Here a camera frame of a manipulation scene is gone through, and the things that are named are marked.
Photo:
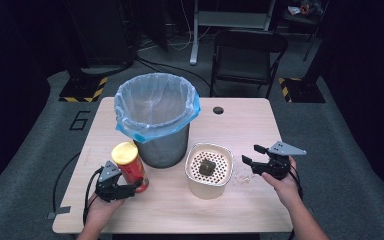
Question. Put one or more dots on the white container with strainer insert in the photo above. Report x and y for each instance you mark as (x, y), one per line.
(208, 173)

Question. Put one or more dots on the scattered crumbs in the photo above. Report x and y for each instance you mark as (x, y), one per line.
(243, 178)

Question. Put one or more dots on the red canister with yellow lid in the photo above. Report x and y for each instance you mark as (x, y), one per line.
(131, 166)

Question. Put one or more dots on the black base with hazard stripes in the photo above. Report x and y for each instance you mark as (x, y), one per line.
(301, 90)
(83, 90)

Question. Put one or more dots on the white desk frame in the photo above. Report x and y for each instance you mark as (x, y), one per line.
(228, 20)

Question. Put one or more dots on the dark lump of residue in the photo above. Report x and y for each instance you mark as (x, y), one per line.
(207, 167)

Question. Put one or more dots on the blue plastic bin liner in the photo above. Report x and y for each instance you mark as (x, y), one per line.
(156, 103)

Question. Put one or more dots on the black folding chair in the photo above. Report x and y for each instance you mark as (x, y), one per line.
(246, 63)

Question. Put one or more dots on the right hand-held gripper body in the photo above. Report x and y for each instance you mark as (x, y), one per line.
(276, 163)

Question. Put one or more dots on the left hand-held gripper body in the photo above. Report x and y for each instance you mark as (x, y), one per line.
(111, 186)

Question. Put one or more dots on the grey tape strip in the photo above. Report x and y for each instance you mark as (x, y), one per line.
(60, 212)

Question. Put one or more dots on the person's left hand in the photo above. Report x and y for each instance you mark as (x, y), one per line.
(103, 208)

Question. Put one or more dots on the black cabinet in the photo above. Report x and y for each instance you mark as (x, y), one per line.
(100, 33)

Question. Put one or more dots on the person's right hand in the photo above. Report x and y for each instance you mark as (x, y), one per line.
(285, 190)

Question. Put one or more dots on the grey mesh trash bin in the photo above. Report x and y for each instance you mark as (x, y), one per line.
(163, 150)

